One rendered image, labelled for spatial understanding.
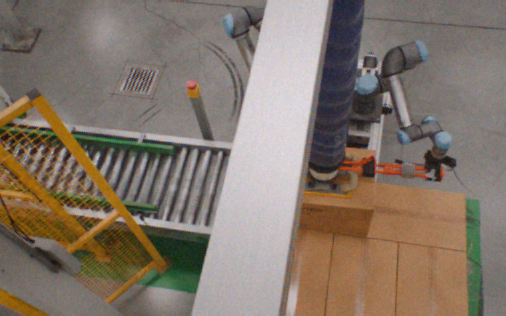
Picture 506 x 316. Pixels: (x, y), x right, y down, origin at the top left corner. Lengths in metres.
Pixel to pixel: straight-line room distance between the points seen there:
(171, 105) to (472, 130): 2.57
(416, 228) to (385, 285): 0.43
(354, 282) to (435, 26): 2.81
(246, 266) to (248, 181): 0.11
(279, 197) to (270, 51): 0.25
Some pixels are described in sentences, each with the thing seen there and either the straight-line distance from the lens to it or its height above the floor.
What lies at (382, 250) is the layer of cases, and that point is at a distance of 3.33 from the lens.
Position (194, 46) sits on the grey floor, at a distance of 5.07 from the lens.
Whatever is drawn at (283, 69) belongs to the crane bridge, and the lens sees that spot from 0.77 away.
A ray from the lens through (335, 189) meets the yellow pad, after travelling 2.99.
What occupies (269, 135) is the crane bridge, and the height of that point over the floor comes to 3.05.
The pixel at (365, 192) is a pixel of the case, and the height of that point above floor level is 0.95.
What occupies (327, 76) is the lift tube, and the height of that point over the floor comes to 1.99.
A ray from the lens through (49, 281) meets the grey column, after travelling 2.37.
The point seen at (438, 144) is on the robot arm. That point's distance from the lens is 2.70.
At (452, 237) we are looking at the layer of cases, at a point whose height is 0.54.
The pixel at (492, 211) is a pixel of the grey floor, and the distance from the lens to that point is 4.22.
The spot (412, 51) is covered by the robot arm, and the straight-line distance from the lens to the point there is 2.71.
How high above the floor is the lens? 3.64
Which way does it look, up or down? 59 degrees down
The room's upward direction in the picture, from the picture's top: 10 degrees counter-clockwise
